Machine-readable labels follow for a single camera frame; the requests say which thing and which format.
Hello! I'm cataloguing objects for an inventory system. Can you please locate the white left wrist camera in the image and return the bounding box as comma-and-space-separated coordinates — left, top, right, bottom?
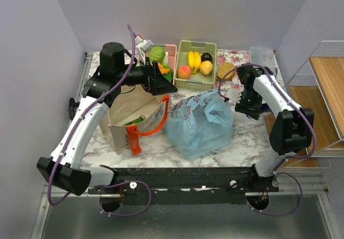
135, 35, 154, 65

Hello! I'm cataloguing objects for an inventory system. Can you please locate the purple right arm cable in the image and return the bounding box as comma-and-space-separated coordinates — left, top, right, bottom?
217, 63, 318, 216

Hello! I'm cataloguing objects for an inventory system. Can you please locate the light blue plastic grocery bag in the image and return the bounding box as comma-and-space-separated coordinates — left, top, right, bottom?
164, 89, 234, 160

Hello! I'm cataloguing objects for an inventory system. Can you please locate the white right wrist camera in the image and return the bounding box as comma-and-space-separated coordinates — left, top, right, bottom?
225, 87, 242, 103

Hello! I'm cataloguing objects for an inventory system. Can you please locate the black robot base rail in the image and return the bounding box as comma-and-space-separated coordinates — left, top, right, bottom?
88, 167, 278, 205

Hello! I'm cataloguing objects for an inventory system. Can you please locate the dark purple plum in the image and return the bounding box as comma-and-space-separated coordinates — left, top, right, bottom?
201, 52, 213, 62

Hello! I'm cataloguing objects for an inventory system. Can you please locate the yellow banana bunch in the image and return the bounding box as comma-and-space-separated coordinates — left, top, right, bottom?
188, 51, 201, 74

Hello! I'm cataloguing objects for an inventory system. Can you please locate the black clamp handle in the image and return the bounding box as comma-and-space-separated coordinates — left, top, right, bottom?
69, 98, 80, 120

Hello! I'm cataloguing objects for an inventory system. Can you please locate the floral rectangular tray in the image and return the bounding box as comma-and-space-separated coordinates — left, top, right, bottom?
213, 49, 250, 94

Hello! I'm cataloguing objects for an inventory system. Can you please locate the green bok choy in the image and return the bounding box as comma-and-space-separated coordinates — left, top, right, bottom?
162, 52, 174, 82

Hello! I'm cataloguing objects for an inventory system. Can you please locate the brown bread slice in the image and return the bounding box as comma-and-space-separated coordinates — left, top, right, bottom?
217, 62, 236, 81

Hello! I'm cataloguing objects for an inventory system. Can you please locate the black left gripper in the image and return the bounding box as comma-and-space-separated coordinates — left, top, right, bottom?
116, 57, 177, 95

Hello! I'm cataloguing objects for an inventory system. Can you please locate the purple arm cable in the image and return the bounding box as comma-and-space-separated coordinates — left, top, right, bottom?
217, 63, 318, 216
47, 24, 153, 217

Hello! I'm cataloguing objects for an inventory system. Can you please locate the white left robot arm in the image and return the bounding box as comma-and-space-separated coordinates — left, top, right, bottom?
37, 42, 177, 195

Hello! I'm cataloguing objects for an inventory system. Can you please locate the pink orange peach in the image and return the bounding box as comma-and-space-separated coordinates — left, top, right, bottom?
177, 65, 191, 79

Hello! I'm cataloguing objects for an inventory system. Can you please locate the clear plastic organizer box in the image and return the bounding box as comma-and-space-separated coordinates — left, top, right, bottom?
249, 46, 277, 76

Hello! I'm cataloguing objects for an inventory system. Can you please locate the beige canvas tote bag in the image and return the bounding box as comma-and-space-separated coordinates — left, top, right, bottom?
99, 86, 171, 155

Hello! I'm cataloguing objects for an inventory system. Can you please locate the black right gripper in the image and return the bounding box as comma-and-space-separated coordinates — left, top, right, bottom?
234, 88, 262, 119

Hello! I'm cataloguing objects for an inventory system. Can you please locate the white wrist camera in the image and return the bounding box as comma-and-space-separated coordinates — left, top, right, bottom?
135, 35, 154, 65
225, 87, 242, 103

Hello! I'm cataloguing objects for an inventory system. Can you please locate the pink plastic basket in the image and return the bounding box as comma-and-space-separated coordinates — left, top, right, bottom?
156, 44, 177, 83

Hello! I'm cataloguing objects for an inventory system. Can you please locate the green plastic basket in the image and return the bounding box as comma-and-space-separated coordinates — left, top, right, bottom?
174, 40, 217, 91

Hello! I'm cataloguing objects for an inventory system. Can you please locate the yellow orange food piece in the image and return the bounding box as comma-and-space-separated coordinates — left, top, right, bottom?
158, 62, 170, 75

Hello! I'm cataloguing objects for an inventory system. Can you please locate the white wire wooden shelf rack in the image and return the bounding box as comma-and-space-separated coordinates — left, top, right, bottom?
262, 40, 344, 169

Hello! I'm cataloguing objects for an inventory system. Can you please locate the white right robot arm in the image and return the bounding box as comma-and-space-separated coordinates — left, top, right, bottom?
235, 64, 317, 192

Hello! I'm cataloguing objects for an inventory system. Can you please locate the yellow pear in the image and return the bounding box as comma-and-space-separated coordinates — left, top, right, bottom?
199, 61, 213, 76

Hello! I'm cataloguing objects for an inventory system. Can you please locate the green cabbage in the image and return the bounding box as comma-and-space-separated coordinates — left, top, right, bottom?
148, 46, 166, 63

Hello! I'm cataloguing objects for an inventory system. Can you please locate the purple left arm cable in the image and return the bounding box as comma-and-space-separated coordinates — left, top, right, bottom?
47, 24, 153, 217

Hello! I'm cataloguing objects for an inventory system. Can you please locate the green bottle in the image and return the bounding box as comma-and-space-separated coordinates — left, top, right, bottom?
123, 115, 146, 126

